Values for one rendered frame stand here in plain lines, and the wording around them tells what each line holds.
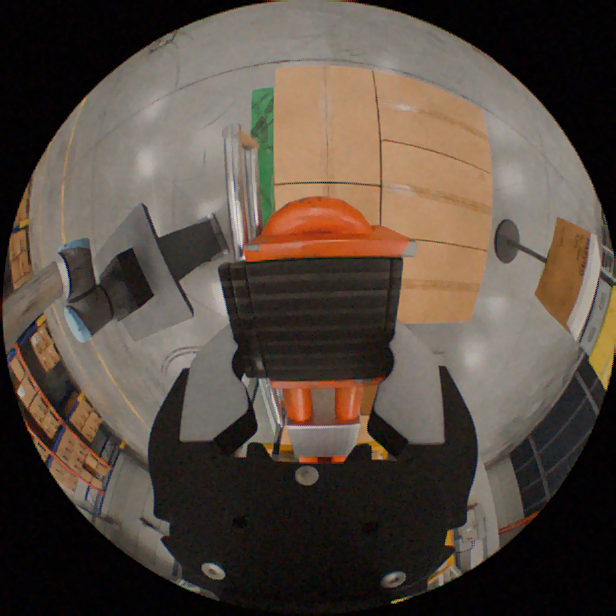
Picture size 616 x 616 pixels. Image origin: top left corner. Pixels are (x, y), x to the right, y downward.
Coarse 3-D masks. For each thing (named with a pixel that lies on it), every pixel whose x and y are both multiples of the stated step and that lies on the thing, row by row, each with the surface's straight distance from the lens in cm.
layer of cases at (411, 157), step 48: (288, 96) 96; (336, 96) 96; (384, 96) 101; (432, 96) 114; (288, 144) 87; (336, 144) 87; (384, 144) 91; (432, 144) 100; (480, 144) 120; (288, 192) 84; (336, 192) 84; (384, 192) 87; (432, 192) 96; (480, 192) 113; (432, 240) 97; (480, 240) 114; (432, 288) 104
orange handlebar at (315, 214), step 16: (288, 208) 10; (304, 208) 10; (320, 208) 10; (336, 208) 10; (352, 208) 11; (272, 224) 11; (288, 224) 10; (304, 224) 10; (320, 224) 10; (336, 224) 10; (352, 224) 10; (368, 224) 11; (288, 400) 17; (304, 400) 17; (336, 400) 17; (352, 400) 17; (288, 416) 19; (304, 416) 18; (352, 416) 19
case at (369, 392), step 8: (368, 392) 87; (280, 400) 82; (368, 400) 85; (360, 408) 82; (368, 408) 82; (368, 416) 81; (360, 432) 91; (288, 440) 96; (360, 440) 98; (368, 440) 99
